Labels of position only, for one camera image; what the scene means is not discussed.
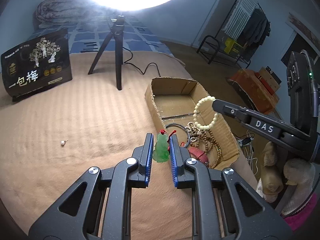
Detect long brown wooden bead mala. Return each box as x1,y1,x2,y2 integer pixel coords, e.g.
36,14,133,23
185,122,222,168

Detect dark hanging clothes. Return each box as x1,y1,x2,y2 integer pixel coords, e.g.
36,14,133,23
237,8,271,61

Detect dark thin bangle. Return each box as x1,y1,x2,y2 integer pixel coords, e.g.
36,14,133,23
164,123,192,145

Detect black power cable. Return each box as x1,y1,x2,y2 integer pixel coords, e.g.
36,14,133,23
105,17,162,78

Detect tan blanket on bed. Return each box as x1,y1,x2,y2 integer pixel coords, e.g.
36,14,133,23
1,51,190,232

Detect black metal clothes rack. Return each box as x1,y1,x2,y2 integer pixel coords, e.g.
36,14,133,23
196,0,271,67

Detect yellow box on rack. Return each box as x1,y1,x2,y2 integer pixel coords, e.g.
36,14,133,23
223,37,243,57

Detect gloved right hand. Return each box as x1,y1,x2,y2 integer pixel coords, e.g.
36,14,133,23
256,141,316,217

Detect open cardboard box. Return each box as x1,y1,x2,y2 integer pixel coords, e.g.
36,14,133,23
145,77,240,170

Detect folded patterned quilt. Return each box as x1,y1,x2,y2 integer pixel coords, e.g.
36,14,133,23
34,0,109,29

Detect black tripod stand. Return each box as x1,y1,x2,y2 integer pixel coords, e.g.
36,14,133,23
87,15,126,91

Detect pale jade bead bracelet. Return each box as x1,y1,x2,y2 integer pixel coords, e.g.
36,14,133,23
192,95,221,131

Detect orange cloth covered table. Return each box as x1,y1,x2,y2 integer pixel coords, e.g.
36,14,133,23
227,69,279,114

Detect dark window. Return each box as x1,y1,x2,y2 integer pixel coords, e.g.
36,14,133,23
280,12,320,68

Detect black gift box gold print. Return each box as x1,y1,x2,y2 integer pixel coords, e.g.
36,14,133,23
1,28,73,102

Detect white striped hanging cloth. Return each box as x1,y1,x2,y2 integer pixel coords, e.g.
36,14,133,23
221,0,258,40

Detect green jade pendant red cord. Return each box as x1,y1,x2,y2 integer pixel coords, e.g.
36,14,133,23
152,129,186,164

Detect blue patterned bed sheet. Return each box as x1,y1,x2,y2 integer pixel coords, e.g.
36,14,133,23
27,17,173,55

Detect white power strip with cables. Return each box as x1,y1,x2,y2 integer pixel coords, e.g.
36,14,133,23
233,131,259,175

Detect cardboard box on orange table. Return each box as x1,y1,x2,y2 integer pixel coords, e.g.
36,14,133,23
258,66,281,92

